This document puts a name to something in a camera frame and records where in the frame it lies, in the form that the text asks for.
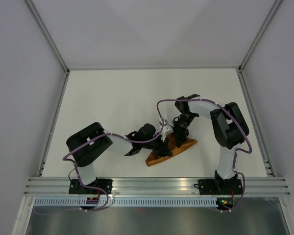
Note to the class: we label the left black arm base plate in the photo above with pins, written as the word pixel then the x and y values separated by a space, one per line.
pixel 96 187

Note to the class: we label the aluminium front rail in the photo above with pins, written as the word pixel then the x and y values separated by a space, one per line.
pixel 149 187

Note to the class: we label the white slotted cable duct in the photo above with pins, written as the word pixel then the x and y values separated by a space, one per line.
pixel 127 202

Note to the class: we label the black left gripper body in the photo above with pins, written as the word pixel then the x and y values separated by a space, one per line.
pixel 157 145

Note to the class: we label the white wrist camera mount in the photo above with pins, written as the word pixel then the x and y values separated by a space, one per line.
pixel 166 130
pixel 163 121

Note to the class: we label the aluminium frame post left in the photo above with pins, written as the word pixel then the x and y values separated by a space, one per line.
pixel 46 34

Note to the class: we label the aluminium frame post right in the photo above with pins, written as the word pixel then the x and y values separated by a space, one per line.
pixel 265 24

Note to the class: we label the aluminium frame post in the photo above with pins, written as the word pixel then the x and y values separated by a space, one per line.
pixel 46 34
pixel 265 24

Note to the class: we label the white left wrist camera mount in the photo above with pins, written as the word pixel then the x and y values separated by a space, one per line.
pixel 166 130

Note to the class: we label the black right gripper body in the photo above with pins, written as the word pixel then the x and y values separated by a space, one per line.
pixel 181 126

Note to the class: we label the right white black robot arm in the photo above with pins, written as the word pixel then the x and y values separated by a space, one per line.
pixel 230 131

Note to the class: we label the orange cloth napkin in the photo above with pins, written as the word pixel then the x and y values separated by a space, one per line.
pixel 151 160

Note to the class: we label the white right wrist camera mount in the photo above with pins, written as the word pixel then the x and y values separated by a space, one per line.
pixel 163 121

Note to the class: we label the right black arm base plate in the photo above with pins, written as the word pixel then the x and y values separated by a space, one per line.
pixel 219 187

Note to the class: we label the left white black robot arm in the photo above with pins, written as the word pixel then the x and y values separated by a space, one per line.
pixel 89 143

